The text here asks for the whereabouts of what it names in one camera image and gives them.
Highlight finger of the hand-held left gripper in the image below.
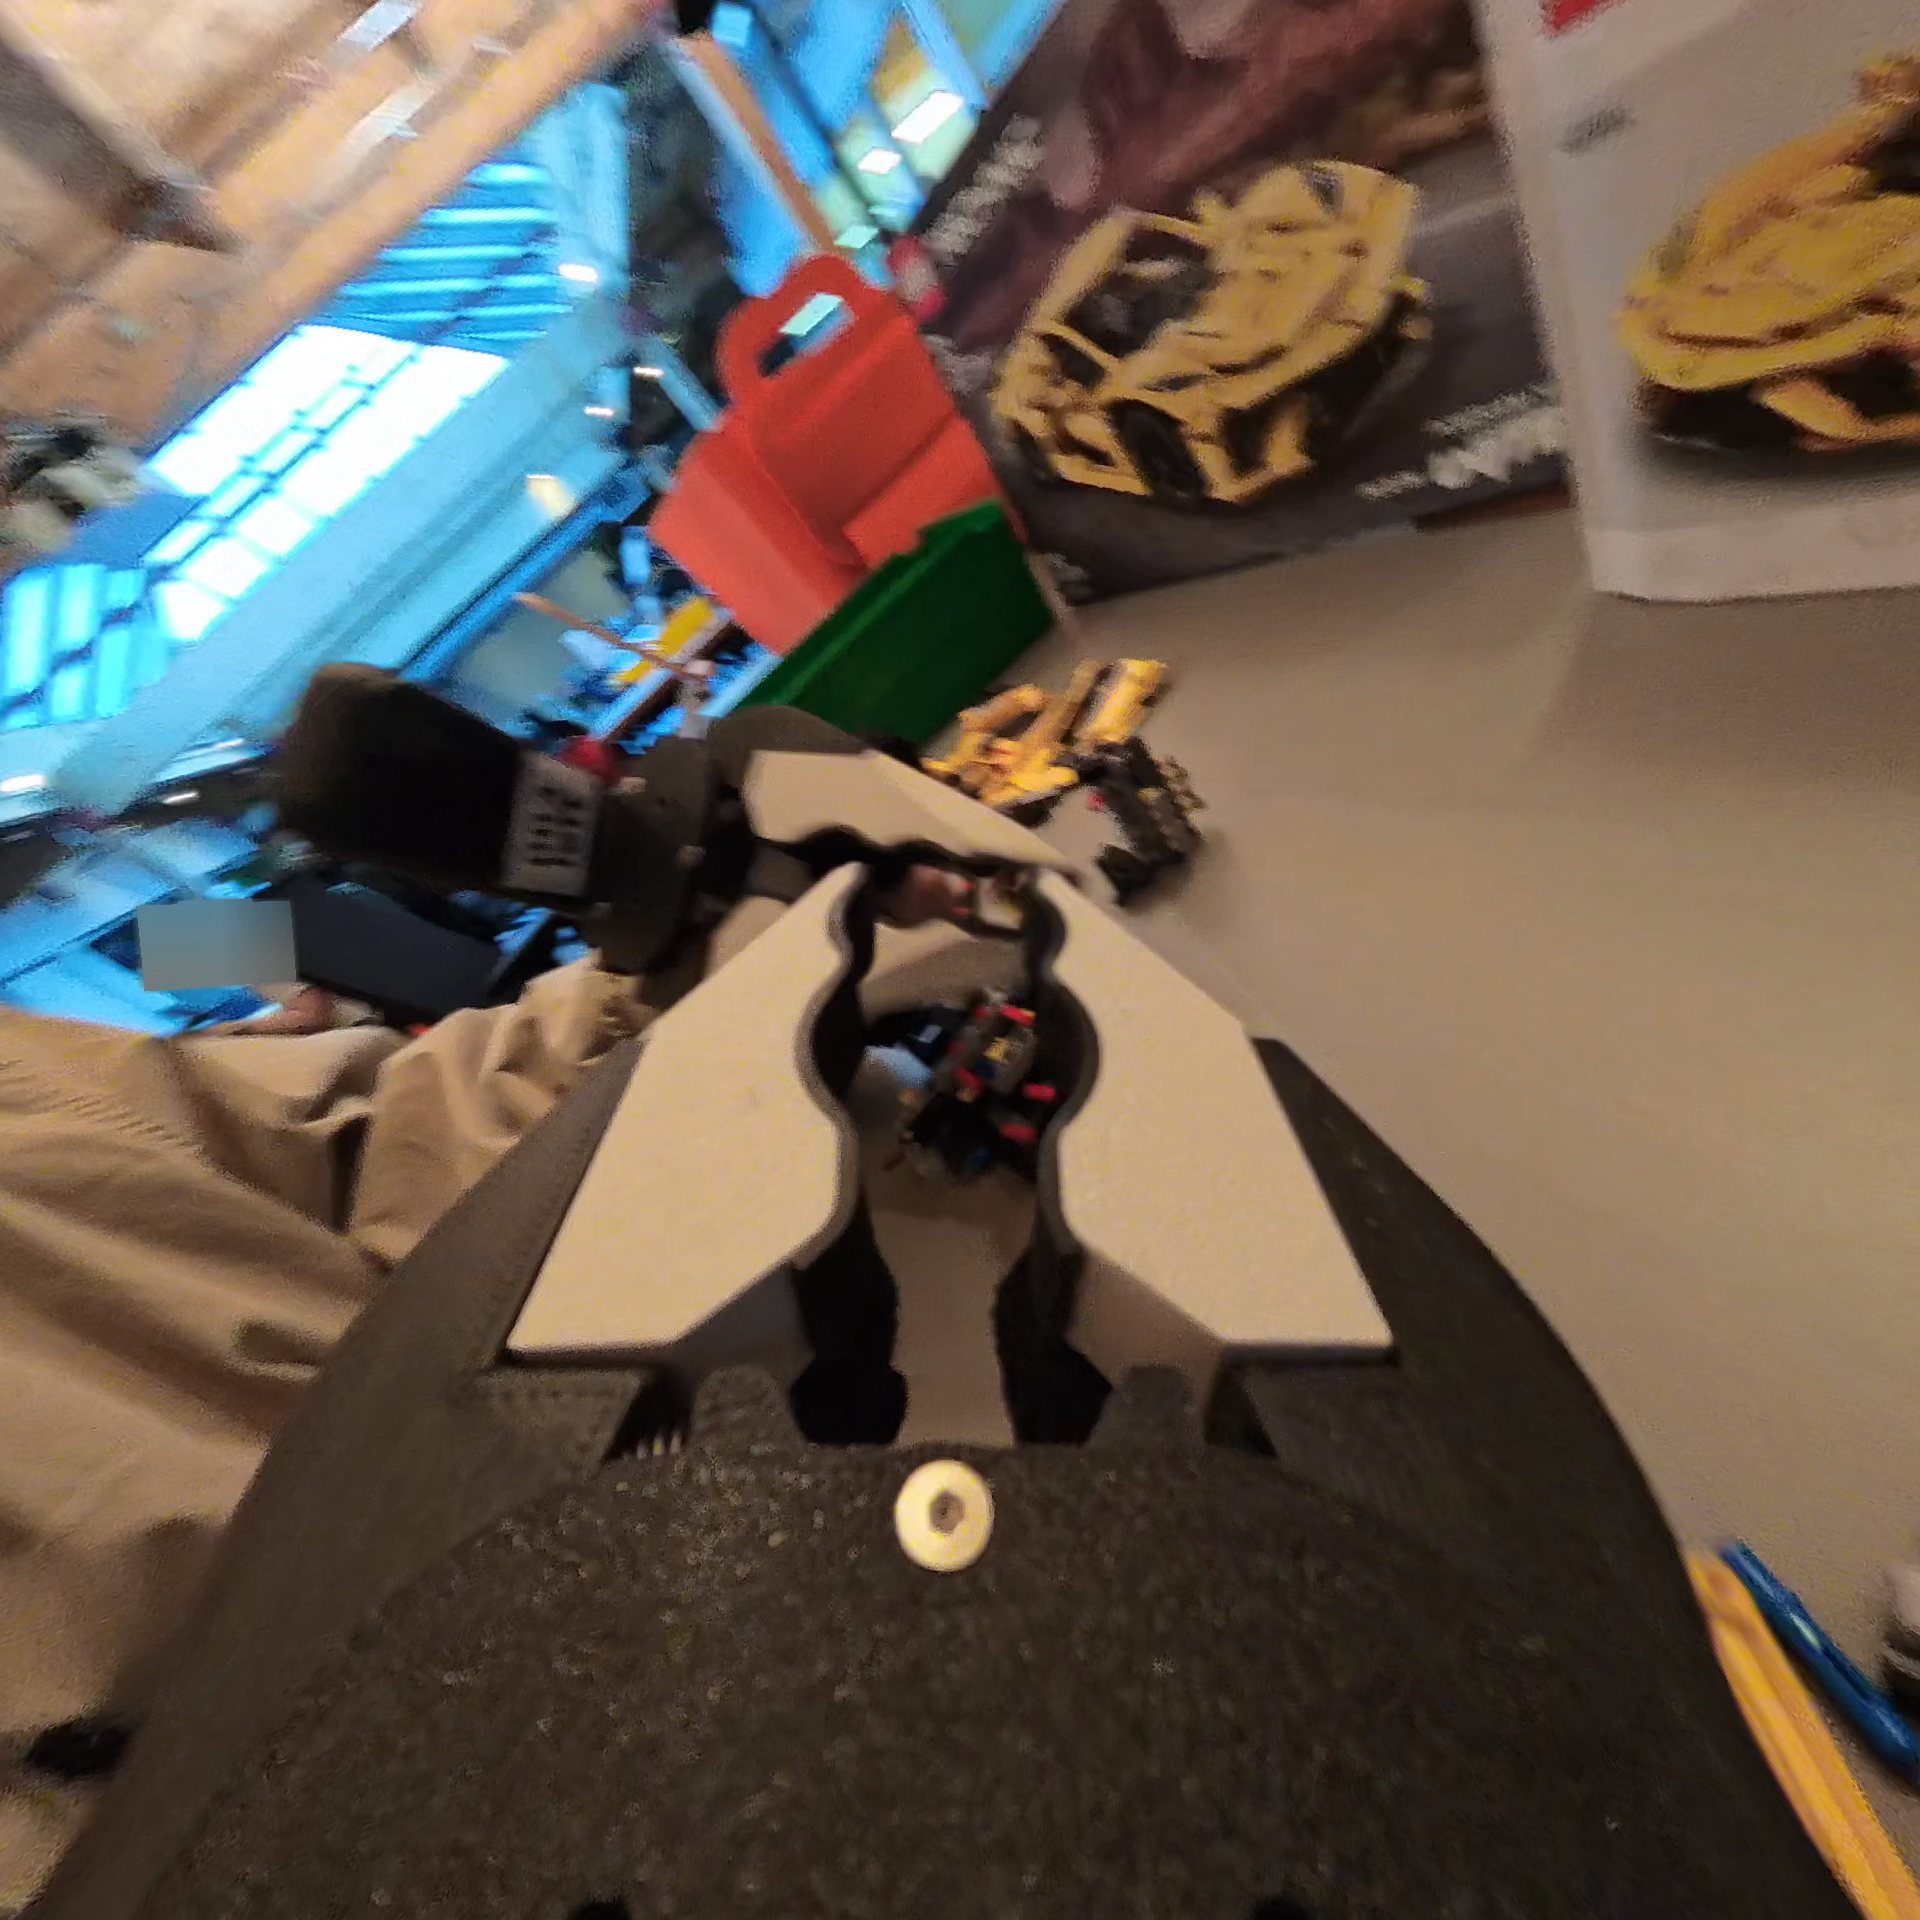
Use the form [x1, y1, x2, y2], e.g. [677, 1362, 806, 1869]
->
[743, 746, 1084, 890]

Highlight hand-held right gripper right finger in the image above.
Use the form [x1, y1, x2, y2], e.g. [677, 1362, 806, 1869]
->
[992, 868, 1397, 1449]

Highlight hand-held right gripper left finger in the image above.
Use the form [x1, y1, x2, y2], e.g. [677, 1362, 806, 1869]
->
[507, 859, 907, 1449]

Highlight grey black brick chassis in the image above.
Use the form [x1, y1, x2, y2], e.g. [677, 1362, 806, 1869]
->
[869, 991, 1053, 1182]

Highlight pile of building bricks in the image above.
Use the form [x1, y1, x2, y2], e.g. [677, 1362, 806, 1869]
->
[1687, 1537, 1920, 1920]

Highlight grey desk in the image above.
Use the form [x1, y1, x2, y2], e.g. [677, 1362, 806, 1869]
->
[897, 513, 1920, 1920]

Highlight green plastic bin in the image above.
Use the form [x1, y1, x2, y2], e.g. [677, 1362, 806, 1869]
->
[738, 495, 1060, 749]

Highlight yellow brick car body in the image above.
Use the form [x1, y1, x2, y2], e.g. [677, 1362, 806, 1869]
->
[923, 660, 1171, 815]

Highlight brick engine assembly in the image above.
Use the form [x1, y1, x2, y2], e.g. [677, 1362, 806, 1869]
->
[1094, 741, 1210, 905]

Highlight red plastic bin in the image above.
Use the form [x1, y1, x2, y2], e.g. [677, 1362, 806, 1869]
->
[651, 251, 1024, 655]

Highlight person's beige shirt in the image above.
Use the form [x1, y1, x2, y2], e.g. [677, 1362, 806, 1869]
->
[0, 1001, 455, 1801]

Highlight dark car set box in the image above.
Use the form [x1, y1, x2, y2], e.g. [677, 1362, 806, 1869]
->
[907, 0, 1571, 602]

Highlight white instruction booklet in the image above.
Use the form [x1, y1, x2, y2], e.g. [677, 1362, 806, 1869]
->
[1478, 0, 1920, 602]

